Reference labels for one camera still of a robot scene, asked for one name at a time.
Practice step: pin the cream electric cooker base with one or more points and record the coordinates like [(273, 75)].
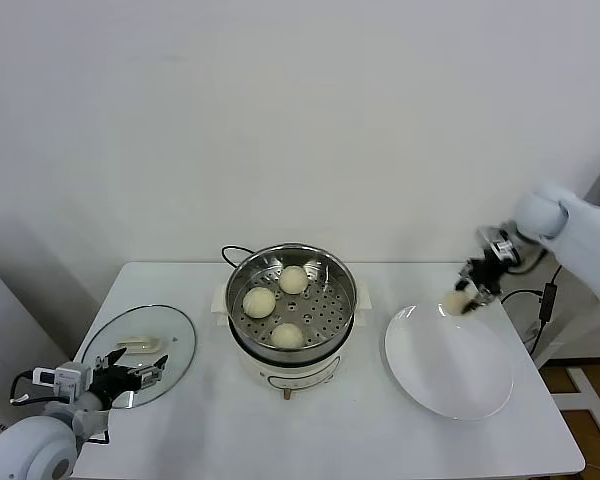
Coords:
[(290, 372)]

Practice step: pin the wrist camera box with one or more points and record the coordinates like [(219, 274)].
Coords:
[(500, 245), (65, 380)]

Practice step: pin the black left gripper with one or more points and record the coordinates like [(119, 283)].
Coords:
[(115, 380)]

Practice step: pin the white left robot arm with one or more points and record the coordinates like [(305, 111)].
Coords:
[(30, 445)]

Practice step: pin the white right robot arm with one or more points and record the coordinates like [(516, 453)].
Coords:
[(580, 235)]

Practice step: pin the round glass pot lid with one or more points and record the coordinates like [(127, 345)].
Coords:
[(175, 330)]

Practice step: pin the white steamed baozi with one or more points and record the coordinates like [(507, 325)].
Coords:
[(452, 302), (293, 280), (287, 336), (259, 302)]

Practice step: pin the white round plate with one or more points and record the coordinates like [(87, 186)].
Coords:
[(445, 365)]

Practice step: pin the white floor frame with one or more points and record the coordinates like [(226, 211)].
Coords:
[(585, 397)]

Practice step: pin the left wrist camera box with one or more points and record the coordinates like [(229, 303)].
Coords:
[(65, 380)]

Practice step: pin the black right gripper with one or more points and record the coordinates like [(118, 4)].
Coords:
[(487, 275)]

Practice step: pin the steel perforated steamer basket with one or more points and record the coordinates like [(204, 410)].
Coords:
[(325, 320)]

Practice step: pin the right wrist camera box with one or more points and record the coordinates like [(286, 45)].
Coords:
[(500, 245)]

